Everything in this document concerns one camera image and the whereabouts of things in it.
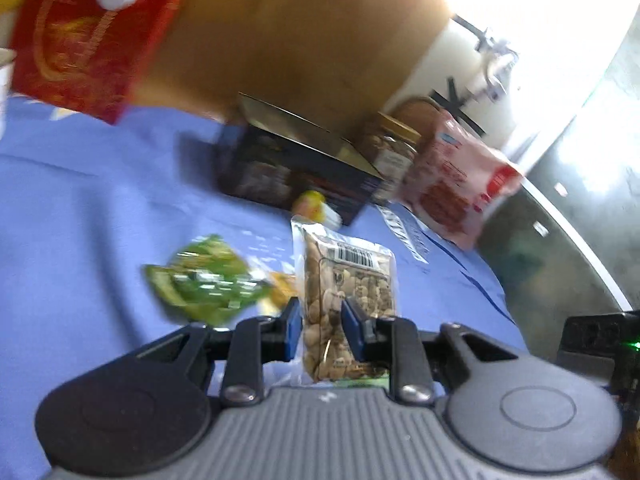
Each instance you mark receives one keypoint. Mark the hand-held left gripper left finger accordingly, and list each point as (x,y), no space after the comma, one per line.
(293,332)

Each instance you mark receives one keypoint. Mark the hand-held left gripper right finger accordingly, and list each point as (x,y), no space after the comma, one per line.
(353,332)

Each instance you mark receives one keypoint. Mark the clear nut packet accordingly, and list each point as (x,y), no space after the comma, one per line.
(350,280)

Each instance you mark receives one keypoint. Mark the green snack packet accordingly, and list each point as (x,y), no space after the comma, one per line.
(205,280)

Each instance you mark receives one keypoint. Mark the yellow green candy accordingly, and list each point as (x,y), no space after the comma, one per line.
(310,203)

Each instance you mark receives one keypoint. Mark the black tin box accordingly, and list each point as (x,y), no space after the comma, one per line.
(280,170)

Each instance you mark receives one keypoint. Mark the pink snack bag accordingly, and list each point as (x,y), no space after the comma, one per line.
(445,185)

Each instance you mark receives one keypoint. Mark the clear jar of nuts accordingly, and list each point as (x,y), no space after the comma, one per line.
(395,155)

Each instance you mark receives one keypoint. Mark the wooden cutting board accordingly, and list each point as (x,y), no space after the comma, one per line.
(415,107)

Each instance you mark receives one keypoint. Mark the blue printed tablecloth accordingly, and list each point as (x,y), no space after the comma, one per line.
(100,200)

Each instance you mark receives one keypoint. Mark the black tape cross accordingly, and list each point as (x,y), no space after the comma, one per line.
(457,102)

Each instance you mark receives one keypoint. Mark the white power strip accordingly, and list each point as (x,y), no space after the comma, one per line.
(495,67)

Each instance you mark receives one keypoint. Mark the brown wooden panel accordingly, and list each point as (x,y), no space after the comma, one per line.
(300,35)

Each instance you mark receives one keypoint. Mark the red gift box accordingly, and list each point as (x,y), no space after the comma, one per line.
(85,45)

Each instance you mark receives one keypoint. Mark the white enamel mug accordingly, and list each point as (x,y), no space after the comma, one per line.
(5,80)

